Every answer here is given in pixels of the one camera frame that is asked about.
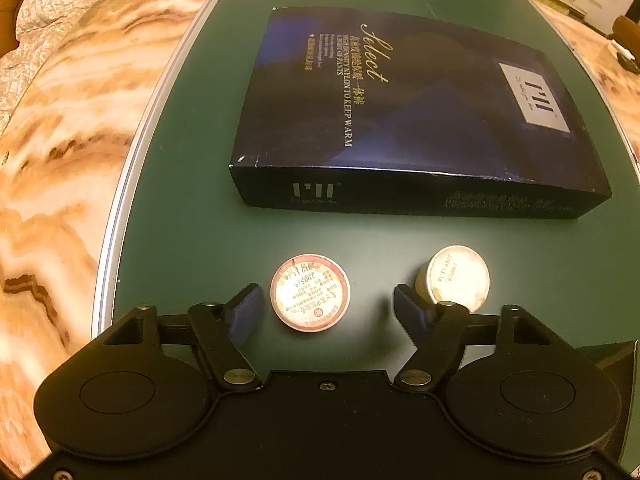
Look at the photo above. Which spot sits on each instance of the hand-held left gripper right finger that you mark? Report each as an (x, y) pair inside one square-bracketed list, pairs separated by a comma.
[(407, 310)]

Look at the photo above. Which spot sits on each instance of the round red-rimmed lid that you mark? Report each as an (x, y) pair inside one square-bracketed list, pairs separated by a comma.
[(310, 292)]

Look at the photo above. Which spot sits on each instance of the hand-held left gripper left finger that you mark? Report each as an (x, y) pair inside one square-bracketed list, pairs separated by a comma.
[(247, 307)]

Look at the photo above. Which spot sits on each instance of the round white tin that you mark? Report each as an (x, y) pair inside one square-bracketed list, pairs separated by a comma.
[(462, 272)]

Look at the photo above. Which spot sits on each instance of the green board with metal frame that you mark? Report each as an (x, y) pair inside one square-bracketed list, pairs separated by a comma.
[(200, 210)]

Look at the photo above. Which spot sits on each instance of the marble desktop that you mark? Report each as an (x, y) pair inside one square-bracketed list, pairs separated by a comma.
[(60, 160)]

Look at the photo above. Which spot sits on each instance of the white quilted sofa cover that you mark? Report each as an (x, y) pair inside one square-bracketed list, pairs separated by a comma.
[(50, 5)]

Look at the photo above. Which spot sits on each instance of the dark blue cardboard box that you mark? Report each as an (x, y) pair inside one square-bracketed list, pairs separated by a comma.
[(400, 110)]

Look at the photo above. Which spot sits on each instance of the brown wooden chair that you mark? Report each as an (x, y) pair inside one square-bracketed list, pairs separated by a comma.
[(627, 30)]

